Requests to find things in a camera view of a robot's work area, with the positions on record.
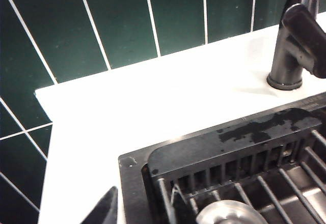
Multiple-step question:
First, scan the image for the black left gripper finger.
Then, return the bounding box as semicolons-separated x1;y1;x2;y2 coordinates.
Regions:
80;185;119;224

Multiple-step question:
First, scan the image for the black kitchen sink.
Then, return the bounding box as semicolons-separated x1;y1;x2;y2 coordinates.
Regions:
118;91;326;224

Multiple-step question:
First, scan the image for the silver round sink stopper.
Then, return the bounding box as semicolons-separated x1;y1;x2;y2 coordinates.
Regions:
195;199;267;224

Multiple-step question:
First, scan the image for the dark metal tall faucet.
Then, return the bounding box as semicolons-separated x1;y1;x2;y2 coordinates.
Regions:
266;0;320;91

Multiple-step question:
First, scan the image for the black slotted drain basket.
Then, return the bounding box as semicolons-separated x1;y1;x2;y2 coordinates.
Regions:
146;107;323;224

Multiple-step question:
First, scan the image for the grey faucet lever handle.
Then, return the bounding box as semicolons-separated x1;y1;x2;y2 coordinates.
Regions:
281;3;326;79

